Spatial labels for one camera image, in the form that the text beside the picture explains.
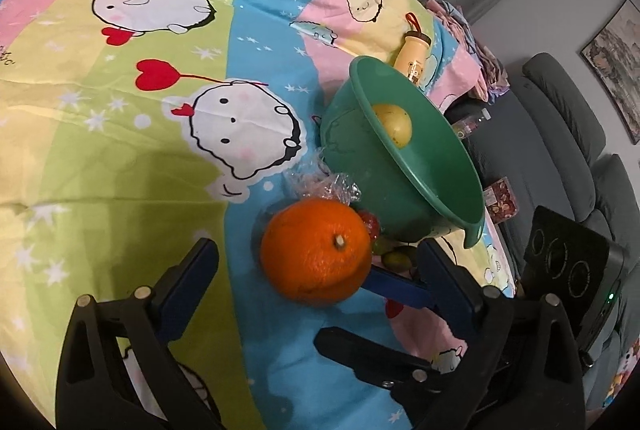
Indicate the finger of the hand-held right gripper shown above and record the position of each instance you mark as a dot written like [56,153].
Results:
[370,355]
[395,290]

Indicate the clear plastic bottle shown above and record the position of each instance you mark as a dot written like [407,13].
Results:
[467,124]

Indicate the pile of pink clothes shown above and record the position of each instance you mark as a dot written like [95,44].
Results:
[470,39]

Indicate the orange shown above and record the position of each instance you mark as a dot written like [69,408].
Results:
[310,250]

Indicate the colourful printed blanket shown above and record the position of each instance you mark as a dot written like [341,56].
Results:
[125,134]

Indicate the green plastic bowl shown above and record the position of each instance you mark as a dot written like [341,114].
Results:
[430,190]

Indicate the framed picture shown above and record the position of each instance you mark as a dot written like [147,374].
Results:
[617,59]

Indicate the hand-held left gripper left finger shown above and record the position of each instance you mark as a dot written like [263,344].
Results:
[187,290]

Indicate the yellow lemon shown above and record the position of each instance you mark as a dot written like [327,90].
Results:
[392,124]

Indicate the green grapes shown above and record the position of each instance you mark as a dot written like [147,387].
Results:
[397,258]

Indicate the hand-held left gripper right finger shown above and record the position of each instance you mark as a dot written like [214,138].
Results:
[447,295]

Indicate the yellow bottle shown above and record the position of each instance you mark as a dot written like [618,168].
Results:
[412,52]

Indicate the grey sofa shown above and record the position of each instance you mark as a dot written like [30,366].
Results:
[565,119]

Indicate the red snack box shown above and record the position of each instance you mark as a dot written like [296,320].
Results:
[500,200]

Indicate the clear plastic candy bag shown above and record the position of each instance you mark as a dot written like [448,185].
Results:
[325,185]

